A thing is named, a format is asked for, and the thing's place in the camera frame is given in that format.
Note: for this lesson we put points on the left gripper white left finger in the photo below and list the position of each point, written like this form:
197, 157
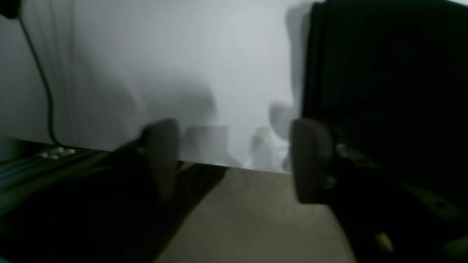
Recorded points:
92, 206

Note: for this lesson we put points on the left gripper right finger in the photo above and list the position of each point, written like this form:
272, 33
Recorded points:
385, 220

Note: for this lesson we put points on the black T-shirt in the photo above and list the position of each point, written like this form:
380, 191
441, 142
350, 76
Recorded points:
392, 75

